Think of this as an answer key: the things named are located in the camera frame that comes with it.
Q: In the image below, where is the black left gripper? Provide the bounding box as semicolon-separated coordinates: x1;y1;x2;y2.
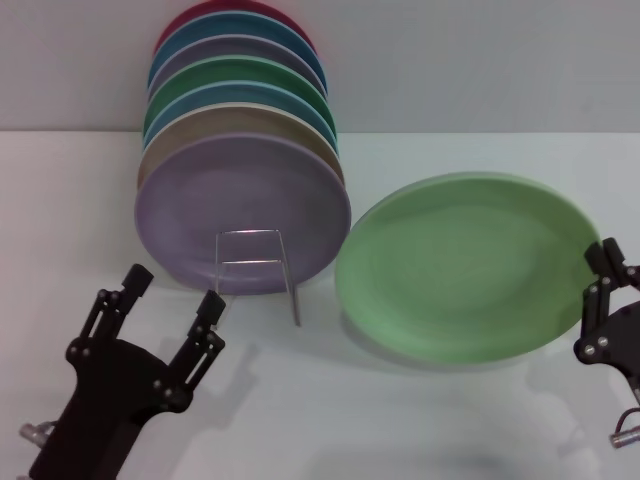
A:
27;263;227;480

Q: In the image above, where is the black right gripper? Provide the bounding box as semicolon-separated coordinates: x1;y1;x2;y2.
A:
573;238;640;404

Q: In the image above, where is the light green plate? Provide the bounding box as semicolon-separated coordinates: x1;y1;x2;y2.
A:
333;170;600;365

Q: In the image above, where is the lilac plate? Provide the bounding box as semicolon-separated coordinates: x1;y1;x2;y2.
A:
133;132;352;296

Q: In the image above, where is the beige plate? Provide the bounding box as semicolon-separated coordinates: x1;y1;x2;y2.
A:
136;101;346;191

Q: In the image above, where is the light blue plate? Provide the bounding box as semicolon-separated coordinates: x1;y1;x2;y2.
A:
141;80;340;151

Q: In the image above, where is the dark green plate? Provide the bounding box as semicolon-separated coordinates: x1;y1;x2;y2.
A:
141;55;335;137

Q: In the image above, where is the grey lavender plate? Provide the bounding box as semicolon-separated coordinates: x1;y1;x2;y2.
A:
146;34;329;99

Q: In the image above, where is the teal blue plate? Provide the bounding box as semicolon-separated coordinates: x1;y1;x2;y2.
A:
147;10;329;97

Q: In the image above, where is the crimson plate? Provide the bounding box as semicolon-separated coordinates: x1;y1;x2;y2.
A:
152;0;319;56

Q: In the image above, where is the metal wire plate rack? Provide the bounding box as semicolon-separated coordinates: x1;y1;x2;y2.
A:
214;228;303;328

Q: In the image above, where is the dark right arm cable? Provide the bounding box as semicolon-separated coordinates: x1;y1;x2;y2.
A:
614;405;640;435

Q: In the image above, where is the silver right arm cable connector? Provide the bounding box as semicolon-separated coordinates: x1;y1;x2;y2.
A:
608;427;640;447

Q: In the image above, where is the silver arm cable connector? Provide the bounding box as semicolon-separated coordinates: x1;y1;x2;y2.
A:
18;421;57;445
608;427;640;447

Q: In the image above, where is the silver left arm cable connector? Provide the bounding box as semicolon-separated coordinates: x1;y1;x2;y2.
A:
18;421;57;445

